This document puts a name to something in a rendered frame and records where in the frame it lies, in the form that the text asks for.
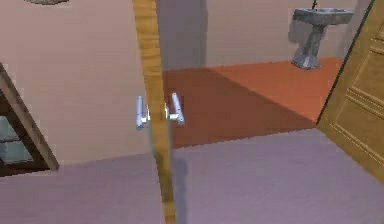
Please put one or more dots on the black sink faucet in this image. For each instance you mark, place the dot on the black sink faucet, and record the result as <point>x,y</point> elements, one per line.
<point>314,4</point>

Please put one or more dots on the panelled wooden room door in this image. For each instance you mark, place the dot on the panelled wooden room door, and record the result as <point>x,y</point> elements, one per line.
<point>361,100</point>

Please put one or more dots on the grey stone object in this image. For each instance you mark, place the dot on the grey stone object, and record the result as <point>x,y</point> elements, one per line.
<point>46,1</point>

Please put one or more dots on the grey pedestal sink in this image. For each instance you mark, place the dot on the grey pedestal sink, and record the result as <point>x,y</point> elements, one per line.
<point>313,36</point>

